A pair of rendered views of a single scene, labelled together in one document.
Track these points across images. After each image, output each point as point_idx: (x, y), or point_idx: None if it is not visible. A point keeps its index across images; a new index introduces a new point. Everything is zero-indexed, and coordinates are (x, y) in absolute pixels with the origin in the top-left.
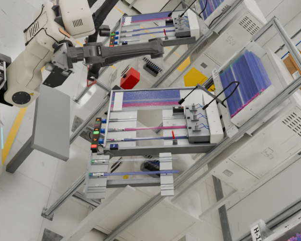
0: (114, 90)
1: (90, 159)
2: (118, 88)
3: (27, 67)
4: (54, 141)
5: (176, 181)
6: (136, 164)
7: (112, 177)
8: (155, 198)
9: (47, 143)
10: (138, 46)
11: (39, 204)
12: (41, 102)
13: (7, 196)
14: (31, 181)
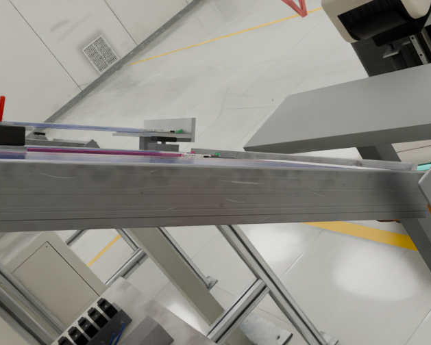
0: (412, 170)
1: (179, 122)
2: (426, 182)
3: None
4: (285, 119)
5: None
6: (143, 302)
7: None
8: (51, 336)
9: (283, 110)
10: None
11: (347, 334)
12: (399, 74)
13: (379, 270)
14: (410, 323)
